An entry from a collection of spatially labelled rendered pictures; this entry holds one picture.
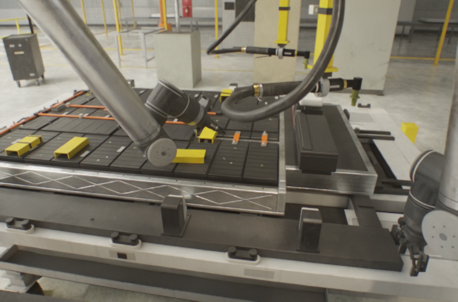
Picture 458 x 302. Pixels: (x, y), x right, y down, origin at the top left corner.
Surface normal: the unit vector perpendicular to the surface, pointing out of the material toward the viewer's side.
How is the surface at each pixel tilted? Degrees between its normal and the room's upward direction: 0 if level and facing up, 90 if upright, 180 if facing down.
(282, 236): 0
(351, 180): 90
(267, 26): 90
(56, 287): 0
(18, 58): 90
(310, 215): 0
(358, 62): 90
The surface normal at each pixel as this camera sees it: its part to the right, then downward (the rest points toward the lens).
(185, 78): -0.16, 0.40
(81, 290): 0.00, -0.91
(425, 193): -0.80, 0.25
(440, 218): -0.93, 0.04
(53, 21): 0.29, 0.51
